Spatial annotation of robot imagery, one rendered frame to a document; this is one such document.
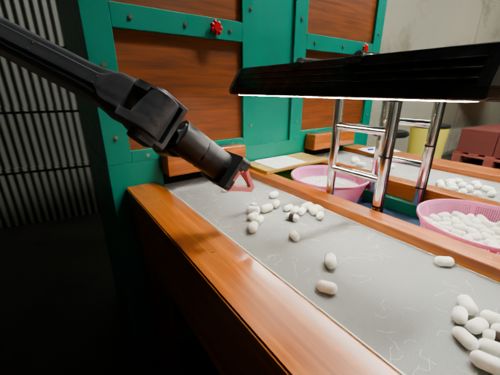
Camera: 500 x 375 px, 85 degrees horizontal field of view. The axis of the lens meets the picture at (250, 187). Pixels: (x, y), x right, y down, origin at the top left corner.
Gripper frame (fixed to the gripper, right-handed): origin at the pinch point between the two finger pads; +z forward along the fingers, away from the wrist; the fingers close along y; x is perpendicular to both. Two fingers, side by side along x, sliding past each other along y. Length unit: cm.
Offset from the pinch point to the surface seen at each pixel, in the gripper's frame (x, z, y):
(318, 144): -39, 53, 39
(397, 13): -296, 187, 166
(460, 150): -245, 396, 106
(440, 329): 4.3, 12.9, -36.3
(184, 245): 16.9, -5.6, 0.9
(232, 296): 16.6, -5.4, -16.6
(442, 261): -6.7, 23.9, -30.1
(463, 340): 4.0, 11.3, -39.1
